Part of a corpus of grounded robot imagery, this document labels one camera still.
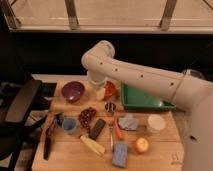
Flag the orange red bowl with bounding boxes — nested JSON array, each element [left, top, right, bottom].
[[104, 81, 116, 100]]

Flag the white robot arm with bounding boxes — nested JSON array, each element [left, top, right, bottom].
[[81, 40, 213, 171]]

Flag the small metal cup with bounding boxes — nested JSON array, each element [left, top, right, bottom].
[[105, 102, 116, 115]]

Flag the bunch of dark grapes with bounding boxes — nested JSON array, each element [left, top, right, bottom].
[[78, 107, 97, 131]]

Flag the purple bowl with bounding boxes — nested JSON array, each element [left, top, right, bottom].
[[61, 81, 85, 103]]

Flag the black rectangular block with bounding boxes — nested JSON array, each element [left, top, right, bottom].
[[89, 119, 106, 140]]

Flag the metal fork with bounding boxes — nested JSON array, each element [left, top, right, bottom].
[[108, 122, 114, 152]]

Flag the green plastic tray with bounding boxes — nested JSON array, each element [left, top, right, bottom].
[[121, 83, 175, 111]]

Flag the orange carrot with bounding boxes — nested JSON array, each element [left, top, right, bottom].
[[114, 117, 124, 140]]

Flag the grey blue cloth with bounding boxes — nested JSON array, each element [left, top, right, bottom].
[[118, 115, 139, 131]]

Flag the blue plastic cup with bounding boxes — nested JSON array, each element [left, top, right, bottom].
[[62, 118, 77, 134]]

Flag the wooden cutting board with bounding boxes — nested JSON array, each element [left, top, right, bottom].
[[32, 80, 184, 171]]

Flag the black tongs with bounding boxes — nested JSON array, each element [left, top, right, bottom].
[[43, 113, 63, 160]]

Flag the blue sponge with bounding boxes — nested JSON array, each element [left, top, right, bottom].
[[112, 142, 128, 168]]

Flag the orange apple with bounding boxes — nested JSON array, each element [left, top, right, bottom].
[[134, 138, 149, 154]]

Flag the black office chair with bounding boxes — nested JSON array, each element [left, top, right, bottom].
[[0, 79, 56, 171]]

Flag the grey round dish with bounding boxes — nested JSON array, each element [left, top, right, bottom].
[[182, 69, 206, 80]]

